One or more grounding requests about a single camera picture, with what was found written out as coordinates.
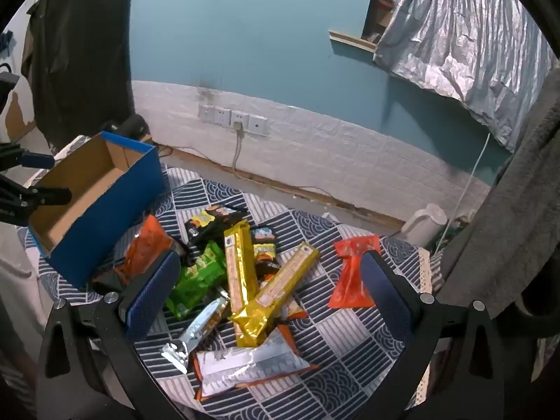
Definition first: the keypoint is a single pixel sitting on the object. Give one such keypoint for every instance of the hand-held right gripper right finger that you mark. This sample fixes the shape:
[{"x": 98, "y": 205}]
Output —
[{"x": 389, "y": 297}]

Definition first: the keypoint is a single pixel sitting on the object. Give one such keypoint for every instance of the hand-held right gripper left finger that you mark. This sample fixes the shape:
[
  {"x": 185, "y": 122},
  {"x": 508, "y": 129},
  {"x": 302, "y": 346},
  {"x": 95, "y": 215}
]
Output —
[{"x": 153, "y": 293}]

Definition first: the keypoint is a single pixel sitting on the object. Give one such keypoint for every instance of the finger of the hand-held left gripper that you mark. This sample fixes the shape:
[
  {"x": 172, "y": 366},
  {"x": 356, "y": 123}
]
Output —
[
  {"x": 48, "y": 196},
  {"x": 39, "y": 159}
]

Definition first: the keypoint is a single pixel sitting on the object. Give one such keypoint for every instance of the red snack packet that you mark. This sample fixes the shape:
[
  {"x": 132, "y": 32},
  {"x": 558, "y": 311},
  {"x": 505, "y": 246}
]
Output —
[{"x": 352, "y": 280}]

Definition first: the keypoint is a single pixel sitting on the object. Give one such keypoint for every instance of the green snack packet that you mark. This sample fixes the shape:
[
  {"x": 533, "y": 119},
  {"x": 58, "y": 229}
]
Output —
[{"x": 197, "y": 280}]

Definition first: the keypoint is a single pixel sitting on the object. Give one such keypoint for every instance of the silver foil snack packet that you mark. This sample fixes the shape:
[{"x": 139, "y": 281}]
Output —
[{"x": 199, "y": 332}]

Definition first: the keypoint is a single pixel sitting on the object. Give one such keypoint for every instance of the blue cardboard box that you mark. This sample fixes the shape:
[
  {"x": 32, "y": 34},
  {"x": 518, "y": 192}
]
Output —
[{"x": 109, "y": 210}]

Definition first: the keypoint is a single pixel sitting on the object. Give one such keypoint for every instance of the long gold snack packet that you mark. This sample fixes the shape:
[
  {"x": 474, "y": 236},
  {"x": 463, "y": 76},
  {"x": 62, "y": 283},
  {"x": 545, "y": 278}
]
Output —
[
  {"x": 280, "y": 291},
  {"x": 239, "y": 262}
]

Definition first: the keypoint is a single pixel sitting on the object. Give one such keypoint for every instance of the large orange snack packet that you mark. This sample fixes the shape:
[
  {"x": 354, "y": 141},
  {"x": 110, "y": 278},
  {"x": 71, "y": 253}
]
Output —
[{"x": 249, "y": 363}]

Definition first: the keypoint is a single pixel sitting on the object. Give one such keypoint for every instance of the navy white patterned tablecloth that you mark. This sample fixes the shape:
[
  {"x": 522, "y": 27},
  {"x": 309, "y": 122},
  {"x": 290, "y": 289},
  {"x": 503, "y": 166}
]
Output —
[{"x": 350, "y": 350}]

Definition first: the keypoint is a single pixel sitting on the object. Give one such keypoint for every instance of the dark hanging cloth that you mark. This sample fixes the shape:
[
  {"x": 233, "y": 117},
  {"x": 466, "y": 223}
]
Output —
[{"x": 78, "y": 61}]

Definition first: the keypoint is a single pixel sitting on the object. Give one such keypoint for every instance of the white kettle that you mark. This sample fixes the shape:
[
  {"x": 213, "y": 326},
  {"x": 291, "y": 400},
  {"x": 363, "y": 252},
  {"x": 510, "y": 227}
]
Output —
[{"x": 424, "y": 225}]

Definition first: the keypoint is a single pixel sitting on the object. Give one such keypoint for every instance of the black yellow snack packet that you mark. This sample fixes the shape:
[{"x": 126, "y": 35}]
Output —
[
  {"x": 264, "y": 249},
  {"x": 210, "y": 223}
]

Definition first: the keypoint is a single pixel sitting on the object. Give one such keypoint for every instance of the small orange snack packet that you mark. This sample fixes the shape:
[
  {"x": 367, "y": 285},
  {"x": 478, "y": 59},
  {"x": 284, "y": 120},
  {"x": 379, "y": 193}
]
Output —
[{"x": 295, "y": 310}]

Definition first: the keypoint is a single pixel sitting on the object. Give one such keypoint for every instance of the black cylindrical object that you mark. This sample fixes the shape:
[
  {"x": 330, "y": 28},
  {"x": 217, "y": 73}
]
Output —
[{"x": 131, "y": 127}]

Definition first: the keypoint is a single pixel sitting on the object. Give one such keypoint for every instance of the grey cloth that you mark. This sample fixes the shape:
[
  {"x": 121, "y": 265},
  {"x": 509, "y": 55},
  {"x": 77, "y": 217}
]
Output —
[{"x": 503, "y": 227}]

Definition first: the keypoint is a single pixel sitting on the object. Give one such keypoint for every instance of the wooden window sill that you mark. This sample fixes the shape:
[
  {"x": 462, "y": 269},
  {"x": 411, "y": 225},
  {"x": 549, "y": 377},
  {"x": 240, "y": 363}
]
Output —
[{"x": 352, "y": 40}]

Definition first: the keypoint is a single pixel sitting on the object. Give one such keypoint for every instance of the silver foil curtain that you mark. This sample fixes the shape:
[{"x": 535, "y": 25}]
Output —
[{"x": 459, "y": 39}]

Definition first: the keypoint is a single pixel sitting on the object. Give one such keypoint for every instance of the white wall socket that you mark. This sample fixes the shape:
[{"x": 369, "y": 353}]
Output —
[
  {"x": 258, "y": 125},
  {"x": 206, "y": 113},
  {"x": 239, "y": 119},
  {"x": 222, "y": 116}
]

